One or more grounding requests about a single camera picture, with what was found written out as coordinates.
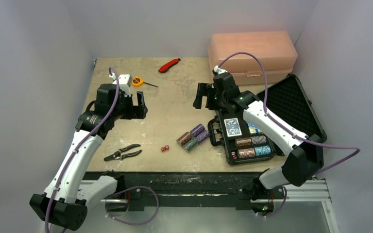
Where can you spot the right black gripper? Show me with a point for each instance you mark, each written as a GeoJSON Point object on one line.
{"type": "Point", "coordinates": [208, 97]}

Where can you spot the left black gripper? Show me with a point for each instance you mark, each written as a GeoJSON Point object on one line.
{"type": "Point", "coordinates": [135, 111]}

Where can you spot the purple chip stack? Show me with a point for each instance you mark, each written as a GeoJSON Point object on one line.
{"type": "Point", "coordinates": [197, 130]}
{"type": "Point", "coordinates": [202, 136]}

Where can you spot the blue yellow chip stack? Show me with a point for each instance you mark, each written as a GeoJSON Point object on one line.
{"type": "Point", "coordinates": [190, 145]}

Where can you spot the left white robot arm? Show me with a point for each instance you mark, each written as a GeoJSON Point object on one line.
{"type": "Point", "coordinates": [62, 203]}

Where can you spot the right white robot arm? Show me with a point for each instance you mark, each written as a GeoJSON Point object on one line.
{"type": "Point", "coordinates": [304, 155]}

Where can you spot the texas holdem card box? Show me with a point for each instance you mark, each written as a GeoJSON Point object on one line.
{"type": "Point", "coordinates": [253, 129]}

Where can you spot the black poker set case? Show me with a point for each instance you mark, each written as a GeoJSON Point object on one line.
{"type": "Point", "coordinates": [288, 100]}

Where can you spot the yellow tape measure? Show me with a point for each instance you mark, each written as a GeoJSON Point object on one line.
{"type": "Point", "coordinates": [137, 82]}

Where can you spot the orange chip stack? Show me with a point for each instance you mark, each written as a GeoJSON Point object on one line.
{"type": "Point", "coordinates": [184, 138]}

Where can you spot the blue card deck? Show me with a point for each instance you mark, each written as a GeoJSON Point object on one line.
{"type": "Point", "coordinates": [232, 127]}

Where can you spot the red utility knife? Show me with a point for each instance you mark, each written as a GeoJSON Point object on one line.
{"type": "Point", "coordinates": [164, 68]}

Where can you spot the red dice pair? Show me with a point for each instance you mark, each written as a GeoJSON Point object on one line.
{"type": "Point", "coordinates": [165, 148]}

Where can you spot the black grey pliers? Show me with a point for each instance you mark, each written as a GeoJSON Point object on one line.
{"type": "Point", "coordinates": [121, 154]}

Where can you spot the brown chip stack upper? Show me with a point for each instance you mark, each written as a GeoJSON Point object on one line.
{"type": "Point", "coordinates": [242, 142]}

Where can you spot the brown chip stack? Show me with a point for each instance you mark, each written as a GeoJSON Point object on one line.
{"type": "Point", "coordinates": [242, 142]}
{"type": "Point", "coordinates": [246, 153]}

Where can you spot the red dice in case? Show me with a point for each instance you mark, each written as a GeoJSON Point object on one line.
{"type": "Point", "coordinates": [234, 156]}

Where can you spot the light blue chip stack upper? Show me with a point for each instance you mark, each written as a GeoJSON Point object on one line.
{"type": "Point", "coordinates": [258, 140]}

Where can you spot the light blue chip stack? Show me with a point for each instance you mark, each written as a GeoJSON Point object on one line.
{"type": "Point", "coordinates": [258, 140]}
{"type": "Point", "coordinates": [262, 150]}

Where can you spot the brown chip stack lower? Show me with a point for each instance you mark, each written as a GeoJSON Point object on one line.
{"type": "Point", "coordinates": [246, 153]}

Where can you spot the light blue chip stack lower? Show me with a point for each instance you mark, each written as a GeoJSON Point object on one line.
{"type": "Point", "coordinates": [262, 150]}

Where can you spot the pink plastic storage box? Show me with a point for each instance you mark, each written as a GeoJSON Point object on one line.
{"type": "Point", "coordinates": [253, 57]}

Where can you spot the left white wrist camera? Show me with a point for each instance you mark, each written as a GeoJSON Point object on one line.
{"type": "Point", "coordinates": [124, 81]}

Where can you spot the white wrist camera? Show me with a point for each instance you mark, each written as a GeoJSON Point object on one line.
{"type": "Point", "coordinates": [124, 81]}
{"type": "Point", "coordinates": [218, 70]}

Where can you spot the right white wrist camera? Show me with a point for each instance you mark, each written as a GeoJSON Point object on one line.
{"type": "Point", "coordinates": [218, 70]}

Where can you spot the black table front rail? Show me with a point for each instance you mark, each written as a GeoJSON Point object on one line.
{"type": "Point", "coordinates": [191, 189]}

